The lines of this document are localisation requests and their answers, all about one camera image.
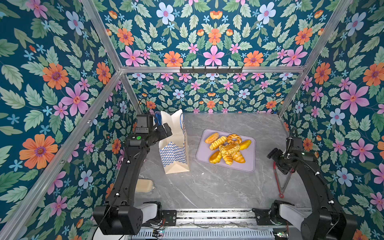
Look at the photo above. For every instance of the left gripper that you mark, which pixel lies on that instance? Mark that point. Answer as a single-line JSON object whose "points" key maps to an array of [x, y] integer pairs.
{"points": [[162, 131]]}

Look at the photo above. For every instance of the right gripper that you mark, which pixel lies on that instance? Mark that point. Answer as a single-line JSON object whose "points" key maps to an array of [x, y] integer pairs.
{"points": [[274, 154]]}

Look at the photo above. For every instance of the blue checkered paper bag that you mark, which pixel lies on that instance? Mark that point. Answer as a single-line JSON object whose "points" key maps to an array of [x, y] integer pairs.
{"points": [[174, 149]]}

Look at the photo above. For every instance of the red silicone tongs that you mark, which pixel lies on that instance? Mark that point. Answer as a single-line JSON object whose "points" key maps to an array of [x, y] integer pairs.
{"points": [[282, 187]]}

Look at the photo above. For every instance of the lilac plastic tray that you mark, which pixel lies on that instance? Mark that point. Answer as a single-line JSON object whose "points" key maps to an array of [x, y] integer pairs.
{"points": [[203, 153]]}

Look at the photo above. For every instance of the smooth yellow oval bread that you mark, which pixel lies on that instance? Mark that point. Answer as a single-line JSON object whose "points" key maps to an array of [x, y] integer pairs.
{"points": [[245, 144]]}

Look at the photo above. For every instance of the large braided bread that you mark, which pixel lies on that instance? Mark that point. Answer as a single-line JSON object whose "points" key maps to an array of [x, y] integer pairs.
{"points": [[229, 149]]}

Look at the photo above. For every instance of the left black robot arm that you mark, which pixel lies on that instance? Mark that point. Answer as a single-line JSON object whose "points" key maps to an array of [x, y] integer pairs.
{"points": [[118, 215]]}

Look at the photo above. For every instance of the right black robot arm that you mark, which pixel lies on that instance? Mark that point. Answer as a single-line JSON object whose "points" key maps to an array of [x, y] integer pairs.
{"points": [[327, 220]]}

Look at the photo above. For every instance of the round sugared bread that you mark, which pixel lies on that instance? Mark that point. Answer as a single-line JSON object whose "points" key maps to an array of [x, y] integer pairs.
{"points": [[212, 138]]}

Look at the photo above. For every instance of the beige long bread loaf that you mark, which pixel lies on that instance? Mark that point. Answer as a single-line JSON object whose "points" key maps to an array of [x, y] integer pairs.
{"points": [[144, 186]]}

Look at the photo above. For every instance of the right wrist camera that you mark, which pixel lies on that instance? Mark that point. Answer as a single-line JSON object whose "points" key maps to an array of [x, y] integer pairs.
{"points": [[294, 143]]}

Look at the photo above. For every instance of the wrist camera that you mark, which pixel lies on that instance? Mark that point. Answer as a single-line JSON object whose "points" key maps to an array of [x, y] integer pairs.
{"points": [[145, 124], [294, 143]]}

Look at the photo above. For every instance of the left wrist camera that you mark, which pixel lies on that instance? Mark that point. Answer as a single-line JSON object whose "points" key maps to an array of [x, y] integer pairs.
{"points": [[145, 124]]}

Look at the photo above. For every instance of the ring pretzel bread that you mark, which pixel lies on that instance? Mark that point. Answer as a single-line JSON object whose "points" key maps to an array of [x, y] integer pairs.
{"points": [[234, 138]]}

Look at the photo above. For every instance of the black hook rail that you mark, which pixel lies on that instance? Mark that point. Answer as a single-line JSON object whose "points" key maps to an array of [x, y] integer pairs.
{"points": [[211, 70]]}

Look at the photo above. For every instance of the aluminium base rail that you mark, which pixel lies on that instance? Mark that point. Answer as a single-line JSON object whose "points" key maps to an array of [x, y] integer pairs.
{"points": [[221, 217]]}

